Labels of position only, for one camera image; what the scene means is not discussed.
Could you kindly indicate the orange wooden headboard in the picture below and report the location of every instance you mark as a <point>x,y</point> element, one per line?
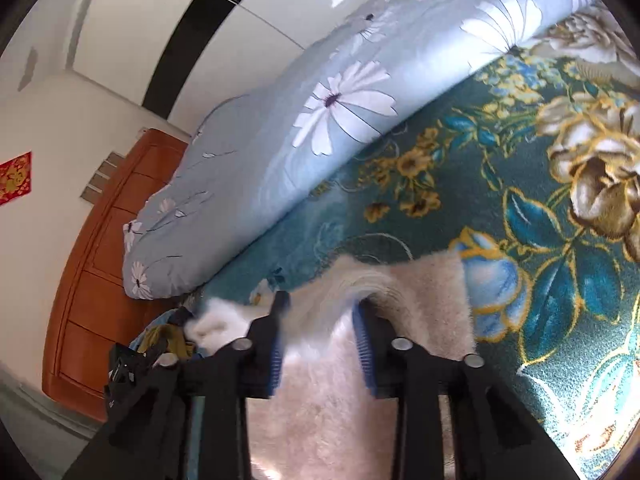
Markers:
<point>91,311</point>

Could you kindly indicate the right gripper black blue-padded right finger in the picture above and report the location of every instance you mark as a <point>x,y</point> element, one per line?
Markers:
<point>493,434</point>

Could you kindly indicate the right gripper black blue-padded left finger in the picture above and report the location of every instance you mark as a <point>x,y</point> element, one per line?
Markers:
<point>145,436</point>

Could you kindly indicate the beige fuzzy patterned sweater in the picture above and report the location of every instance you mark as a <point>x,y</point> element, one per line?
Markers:
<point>323,422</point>

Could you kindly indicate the olive green knit garment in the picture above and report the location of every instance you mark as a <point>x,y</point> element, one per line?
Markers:
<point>167,338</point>

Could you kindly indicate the wall switch panel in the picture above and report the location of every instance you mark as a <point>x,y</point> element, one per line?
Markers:
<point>96,186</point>

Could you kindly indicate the red wall decoration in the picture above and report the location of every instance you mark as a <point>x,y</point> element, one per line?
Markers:
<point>15,178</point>

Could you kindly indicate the light blue daisy quilt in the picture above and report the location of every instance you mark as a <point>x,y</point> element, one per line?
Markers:
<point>256,156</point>

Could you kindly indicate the white black-striped wardrobe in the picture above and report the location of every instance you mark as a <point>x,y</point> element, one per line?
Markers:
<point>179,58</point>

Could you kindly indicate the teal floral bed blanket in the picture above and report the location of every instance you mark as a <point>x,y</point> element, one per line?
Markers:
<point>530,169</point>

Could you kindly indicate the black garment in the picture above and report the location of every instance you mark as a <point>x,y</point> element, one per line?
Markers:
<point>127,367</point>

